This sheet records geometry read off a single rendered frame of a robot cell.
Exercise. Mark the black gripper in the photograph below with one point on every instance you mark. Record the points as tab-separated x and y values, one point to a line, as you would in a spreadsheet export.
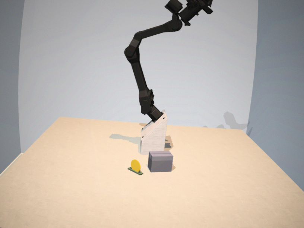
200	5

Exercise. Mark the gold coin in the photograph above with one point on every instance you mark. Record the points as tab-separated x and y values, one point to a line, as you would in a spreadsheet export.
135	165

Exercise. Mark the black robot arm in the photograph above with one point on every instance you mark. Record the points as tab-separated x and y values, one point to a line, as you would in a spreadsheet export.
133	56

